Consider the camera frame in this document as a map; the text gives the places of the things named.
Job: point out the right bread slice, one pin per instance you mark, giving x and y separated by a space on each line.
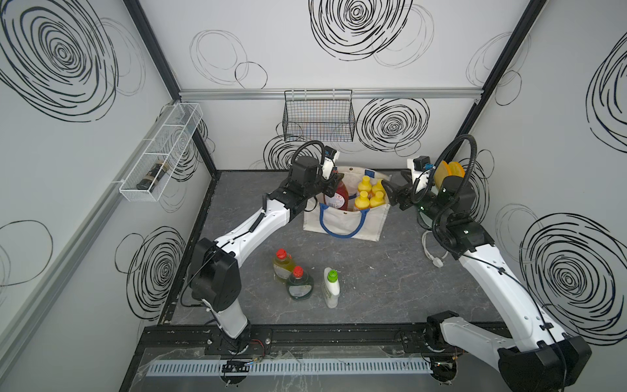
456 169

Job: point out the grey slotted cable duct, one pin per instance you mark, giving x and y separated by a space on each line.
287 367

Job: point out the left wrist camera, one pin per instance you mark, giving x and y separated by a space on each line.
330 155

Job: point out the dark green soap bottle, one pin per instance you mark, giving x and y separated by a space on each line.
300 284

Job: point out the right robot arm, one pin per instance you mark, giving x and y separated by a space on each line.
538 354

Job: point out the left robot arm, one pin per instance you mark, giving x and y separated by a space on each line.
214 271

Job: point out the mint green toaster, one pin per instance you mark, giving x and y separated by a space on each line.
426 218

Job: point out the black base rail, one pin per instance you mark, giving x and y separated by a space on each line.
263 339

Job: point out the orange soap bottle front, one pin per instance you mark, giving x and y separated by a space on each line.
378 187

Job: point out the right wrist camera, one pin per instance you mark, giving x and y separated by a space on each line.
420 168

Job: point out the yellow-green soap bottle red cap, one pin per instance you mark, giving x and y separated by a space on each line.
283 265

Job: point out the bread slice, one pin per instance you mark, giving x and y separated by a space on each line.
441 173
456 169

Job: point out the white bottle green cap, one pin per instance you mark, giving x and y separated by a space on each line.
331 287

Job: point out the black wire wall basket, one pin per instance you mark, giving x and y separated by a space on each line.
325 115

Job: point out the dark bottle on shelf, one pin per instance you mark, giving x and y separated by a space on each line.
153 176

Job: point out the white wire wall shelf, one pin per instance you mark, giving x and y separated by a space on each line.
173 144

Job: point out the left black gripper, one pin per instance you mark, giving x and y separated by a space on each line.
331 184

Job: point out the orange soap bottle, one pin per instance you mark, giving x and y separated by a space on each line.
362 201
365 185
377 199
378 187

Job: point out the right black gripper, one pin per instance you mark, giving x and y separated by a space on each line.
406 193

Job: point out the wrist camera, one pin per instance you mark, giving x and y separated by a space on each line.
420 168
330 155

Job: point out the left bread slice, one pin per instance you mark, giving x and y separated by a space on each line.
441 173

